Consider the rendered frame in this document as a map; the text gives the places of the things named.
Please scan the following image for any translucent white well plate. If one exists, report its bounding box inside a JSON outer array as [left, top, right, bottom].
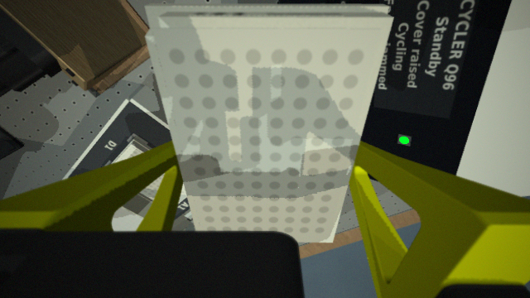
[[144, 3, 394, 243]]

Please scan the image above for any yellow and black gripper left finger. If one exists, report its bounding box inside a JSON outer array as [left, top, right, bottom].
[[0, 141, 183, 232]]

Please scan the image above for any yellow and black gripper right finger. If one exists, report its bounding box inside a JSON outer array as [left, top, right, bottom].
[[349, 141, 530, 298]]

